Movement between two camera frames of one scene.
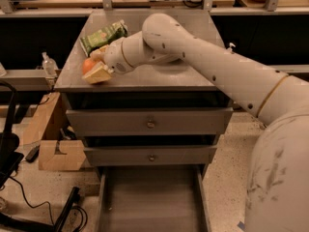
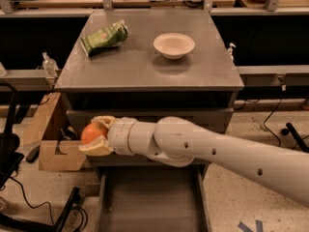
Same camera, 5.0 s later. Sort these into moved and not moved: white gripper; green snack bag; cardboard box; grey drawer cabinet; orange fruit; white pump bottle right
Moved: white gripper; orange fruit
Not moved: grey drawer cabinet; white pump bottle right; cardboard box; green snack bag
